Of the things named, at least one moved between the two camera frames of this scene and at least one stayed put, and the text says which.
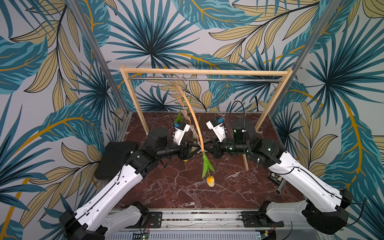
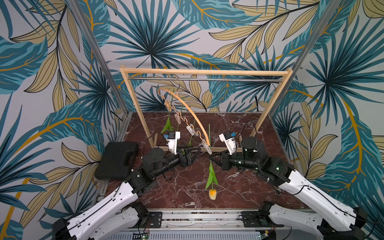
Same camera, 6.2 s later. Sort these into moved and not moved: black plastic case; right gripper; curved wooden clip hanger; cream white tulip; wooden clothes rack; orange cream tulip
Moved: cream white tulip; right gripper; curved wooden clip hanger; orange cream tulip
Not moved: wooden clothes rack; black plastic case
